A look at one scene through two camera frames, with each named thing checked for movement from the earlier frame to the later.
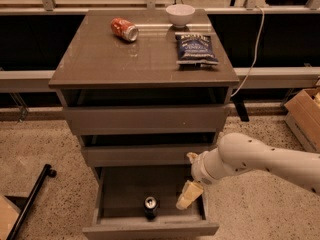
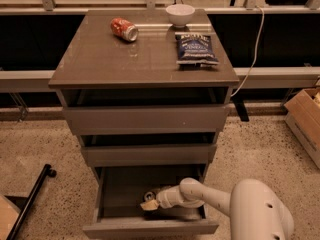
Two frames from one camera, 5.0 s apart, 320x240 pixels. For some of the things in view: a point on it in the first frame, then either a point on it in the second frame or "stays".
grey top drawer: x=146 y=120 stays
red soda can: x=124 y=29 stays
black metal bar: x=47 y=172 stays
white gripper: x=199 y=171 to x=163 y=199
